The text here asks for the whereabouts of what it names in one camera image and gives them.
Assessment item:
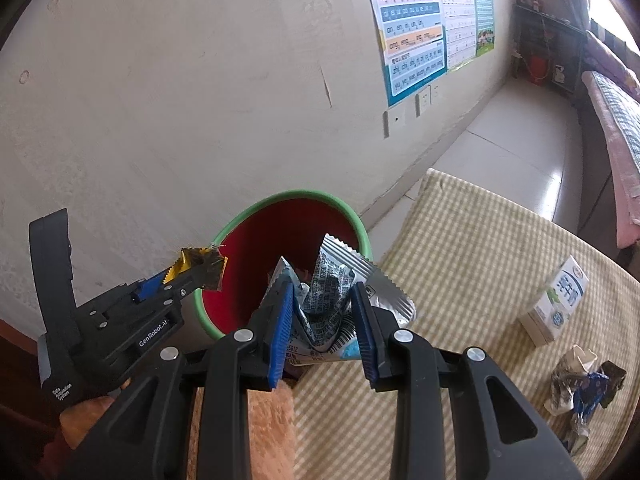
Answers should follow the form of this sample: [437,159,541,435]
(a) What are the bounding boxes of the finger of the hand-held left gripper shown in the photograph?
[127,269,176,306]
[162,260,221,307]

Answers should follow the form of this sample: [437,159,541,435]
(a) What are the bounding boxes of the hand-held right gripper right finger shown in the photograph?
[350,282,583,480]

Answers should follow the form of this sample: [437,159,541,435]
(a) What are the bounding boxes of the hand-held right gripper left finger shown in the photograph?
[60,282,296,480]

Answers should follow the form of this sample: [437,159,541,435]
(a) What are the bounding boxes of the small gold foil wrapper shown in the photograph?
[167,245,228,291]

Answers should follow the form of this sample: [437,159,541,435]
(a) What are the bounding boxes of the silver wrapper with blue print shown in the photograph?
[260,232,416,366]

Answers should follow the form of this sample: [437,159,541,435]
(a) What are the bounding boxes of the red bin with green rim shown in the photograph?
[194,189,373,341]

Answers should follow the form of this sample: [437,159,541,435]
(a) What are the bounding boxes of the yellow checked tablecloth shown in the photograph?
[287,167,640,480]

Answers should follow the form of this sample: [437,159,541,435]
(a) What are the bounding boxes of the white milk carton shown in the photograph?
[517,255,590,347]

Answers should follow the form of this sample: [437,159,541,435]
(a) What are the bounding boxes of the silver yellow crumpled wrapper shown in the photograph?
[550,345,598,416]

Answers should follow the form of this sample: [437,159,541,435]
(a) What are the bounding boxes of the blue snack wrapper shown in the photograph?
[565,370,611,455]

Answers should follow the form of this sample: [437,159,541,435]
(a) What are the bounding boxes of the dark brown crumpled wrapper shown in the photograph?
[597,360,628,408]

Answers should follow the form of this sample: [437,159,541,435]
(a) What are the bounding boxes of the pink blanket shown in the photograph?
[582,70,640,251]

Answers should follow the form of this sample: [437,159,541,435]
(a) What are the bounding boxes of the red bucket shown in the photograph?
[529,55,551,83]

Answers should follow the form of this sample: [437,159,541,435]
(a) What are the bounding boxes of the checked bed quilt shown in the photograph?
[592,72,640,171]

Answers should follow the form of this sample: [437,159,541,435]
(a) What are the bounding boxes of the dark shelf unit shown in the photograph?
[512,2,588,106]

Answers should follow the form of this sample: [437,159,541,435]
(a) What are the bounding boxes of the white blank wall plate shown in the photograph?
[382,107,406,139]

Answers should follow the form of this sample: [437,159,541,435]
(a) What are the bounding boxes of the blue-bordered wall poster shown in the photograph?
[361,0,448,107]

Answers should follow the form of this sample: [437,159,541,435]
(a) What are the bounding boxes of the white chart wall poster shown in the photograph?
[435,0,478,72]

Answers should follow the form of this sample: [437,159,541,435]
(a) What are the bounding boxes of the green-bordered wall poster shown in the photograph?
[470,0,497,57]

